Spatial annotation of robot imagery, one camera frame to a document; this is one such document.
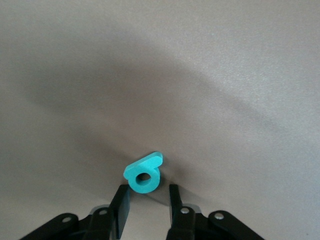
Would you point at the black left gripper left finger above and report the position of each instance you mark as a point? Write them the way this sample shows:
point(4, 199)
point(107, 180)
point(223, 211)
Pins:
point(100, 225)

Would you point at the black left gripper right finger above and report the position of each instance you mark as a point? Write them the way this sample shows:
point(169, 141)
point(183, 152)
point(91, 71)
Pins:
point(182, 225)

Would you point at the teal foam letter p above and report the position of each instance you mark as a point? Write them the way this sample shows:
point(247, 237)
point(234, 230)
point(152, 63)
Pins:
point(133, 171)

